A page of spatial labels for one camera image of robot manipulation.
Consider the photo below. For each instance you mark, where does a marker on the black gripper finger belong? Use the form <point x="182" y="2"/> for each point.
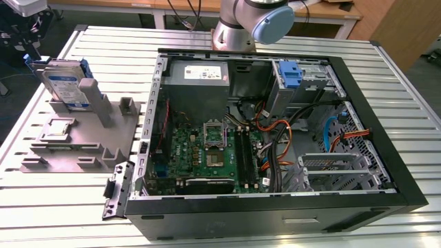
<point x="34" y="50"/>

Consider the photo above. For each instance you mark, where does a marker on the hard disk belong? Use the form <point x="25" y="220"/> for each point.
<point x="63" y="85"/>

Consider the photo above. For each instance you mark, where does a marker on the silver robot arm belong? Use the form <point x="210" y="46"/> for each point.
<point x="234" y="36"/>

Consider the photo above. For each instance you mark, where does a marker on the metal disk bay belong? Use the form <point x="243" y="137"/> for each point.
<point x="327" y="156"/>

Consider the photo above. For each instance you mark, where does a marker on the silver CPU chip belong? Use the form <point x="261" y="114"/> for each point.
<point x="58" y="128"/>

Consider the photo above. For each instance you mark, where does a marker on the grey parts rack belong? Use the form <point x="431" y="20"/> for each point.
<point x="93" y="139"/>

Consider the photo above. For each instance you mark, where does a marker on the green RAM stick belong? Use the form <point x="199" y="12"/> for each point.
<point x="63" y="148"/>

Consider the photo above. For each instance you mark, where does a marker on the grey power supply unit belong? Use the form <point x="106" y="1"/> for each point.
<point x="197" y="100"/>

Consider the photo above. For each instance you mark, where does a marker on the green motherboard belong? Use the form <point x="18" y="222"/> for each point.
<point x="189" y="165"/>

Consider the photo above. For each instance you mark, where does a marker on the CPU socket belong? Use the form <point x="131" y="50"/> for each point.
<point x="218" y="159"/>

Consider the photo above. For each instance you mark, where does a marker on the RAM slot with white clips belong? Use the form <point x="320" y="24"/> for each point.
<point x="243" y="156"/>
<point x="251" y="156"/>

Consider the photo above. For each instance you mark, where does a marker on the black graphics card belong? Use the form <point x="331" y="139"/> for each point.
<point x="210" y="186"/>

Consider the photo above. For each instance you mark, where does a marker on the blue plastic drive latch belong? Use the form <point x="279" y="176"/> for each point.
<point x="291" y="75"/>

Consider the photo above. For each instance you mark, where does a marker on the metal optical drive cage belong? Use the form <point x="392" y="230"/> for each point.
<point x="292" y="100"/>

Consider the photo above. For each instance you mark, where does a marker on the wooden desk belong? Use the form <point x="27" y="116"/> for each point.
<point x="331" y="11"/>

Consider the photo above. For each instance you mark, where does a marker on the black PC case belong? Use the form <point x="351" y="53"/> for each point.
<point x="242" y="222"/>

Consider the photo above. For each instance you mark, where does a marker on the wooden cabinet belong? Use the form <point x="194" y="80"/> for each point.
<point x="407" y="31"/>

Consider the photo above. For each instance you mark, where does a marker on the black office chair base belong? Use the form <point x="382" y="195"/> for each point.
<point x="435" y="55"/>

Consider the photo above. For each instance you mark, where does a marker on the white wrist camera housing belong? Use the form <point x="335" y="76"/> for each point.
<point x="31" y="7"/>

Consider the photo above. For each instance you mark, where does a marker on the hinged metal rear bracket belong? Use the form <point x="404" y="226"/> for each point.
<point x="119" y="191"/>

